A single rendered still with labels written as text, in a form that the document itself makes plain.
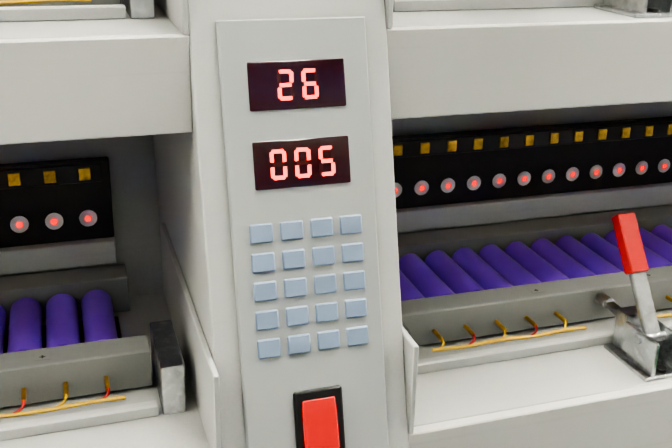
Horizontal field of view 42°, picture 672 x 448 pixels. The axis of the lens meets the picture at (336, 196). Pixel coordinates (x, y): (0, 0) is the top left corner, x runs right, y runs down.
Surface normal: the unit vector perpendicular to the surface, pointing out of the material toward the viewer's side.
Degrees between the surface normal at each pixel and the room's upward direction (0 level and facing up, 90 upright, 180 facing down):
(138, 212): 90
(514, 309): 105
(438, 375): 15
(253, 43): 90
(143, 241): 90
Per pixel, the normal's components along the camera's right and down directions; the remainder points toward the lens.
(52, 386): 0.31, 0.33
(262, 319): 0.30, 0.07
